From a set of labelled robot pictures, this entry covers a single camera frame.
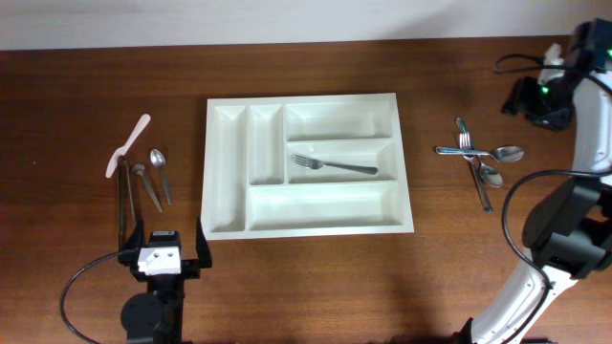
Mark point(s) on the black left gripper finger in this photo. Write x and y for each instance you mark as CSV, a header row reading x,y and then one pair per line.
x,y
130,248
192,267

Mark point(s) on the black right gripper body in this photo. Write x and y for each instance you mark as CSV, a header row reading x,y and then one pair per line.
x,y
544,104

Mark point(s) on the white plastic cutlery tray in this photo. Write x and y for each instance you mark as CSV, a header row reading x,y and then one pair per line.
x,y
285,167

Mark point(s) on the small metal teaspoon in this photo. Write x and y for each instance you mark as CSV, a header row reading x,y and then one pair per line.
x,y
158,160

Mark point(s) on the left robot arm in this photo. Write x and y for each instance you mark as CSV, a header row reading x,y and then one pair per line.
x,y
156,315

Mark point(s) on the large metal spoon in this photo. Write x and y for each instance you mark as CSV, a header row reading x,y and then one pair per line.
x,y
500,154
488,174

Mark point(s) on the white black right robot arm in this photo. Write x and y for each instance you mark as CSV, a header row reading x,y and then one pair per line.
x,y
567,235

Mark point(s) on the metal fork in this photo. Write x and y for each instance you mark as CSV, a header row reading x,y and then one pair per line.
x,y
475,172
316,164

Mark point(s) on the small bent metal spoon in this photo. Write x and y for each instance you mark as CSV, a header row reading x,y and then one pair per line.
x,y
139,169

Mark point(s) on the metal tongs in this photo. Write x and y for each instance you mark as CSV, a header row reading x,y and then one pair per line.
x,y
125,197

